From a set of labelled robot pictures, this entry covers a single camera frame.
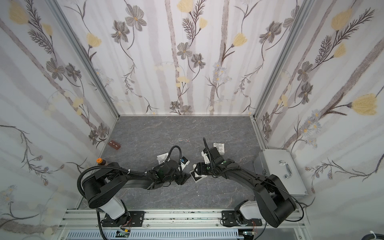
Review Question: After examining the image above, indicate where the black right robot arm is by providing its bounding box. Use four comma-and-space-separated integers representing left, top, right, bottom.
196, 147, 297, 228

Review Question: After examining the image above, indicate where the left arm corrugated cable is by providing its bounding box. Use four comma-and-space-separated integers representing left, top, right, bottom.
77, 165, 148, 200

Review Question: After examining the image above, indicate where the small brown red box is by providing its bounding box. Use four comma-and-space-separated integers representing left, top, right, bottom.
108, 140, 121, 150

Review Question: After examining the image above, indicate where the white jewelry box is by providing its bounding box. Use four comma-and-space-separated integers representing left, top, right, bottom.
214, 143, 225, 155
157, 153, 169, 164

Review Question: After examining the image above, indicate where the white box base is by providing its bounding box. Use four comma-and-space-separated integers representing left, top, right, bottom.
190, 164, 207, 183

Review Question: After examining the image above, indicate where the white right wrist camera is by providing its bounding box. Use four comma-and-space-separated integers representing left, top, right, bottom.
201, 151, 211, 165

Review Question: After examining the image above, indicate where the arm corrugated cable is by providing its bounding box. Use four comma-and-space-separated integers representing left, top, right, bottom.
77, 165, 148, 200
202, 137, 215, 175

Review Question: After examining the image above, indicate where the brown bottle orange cap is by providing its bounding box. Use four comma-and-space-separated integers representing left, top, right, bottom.
97, 158, 107, 166

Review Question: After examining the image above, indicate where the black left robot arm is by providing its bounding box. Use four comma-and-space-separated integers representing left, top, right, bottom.
77, 160, 191, 221

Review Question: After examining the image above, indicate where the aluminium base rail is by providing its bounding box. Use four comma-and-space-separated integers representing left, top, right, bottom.
53, 209, 311, 240

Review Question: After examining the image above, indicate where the silver metal case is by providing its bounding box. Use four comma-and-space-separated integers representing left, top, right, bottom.
253, 149, 308, 198

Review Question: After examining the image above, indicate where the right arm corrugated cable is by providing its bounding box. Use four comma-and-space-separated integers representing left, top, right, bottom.
202, 137, 215, 175

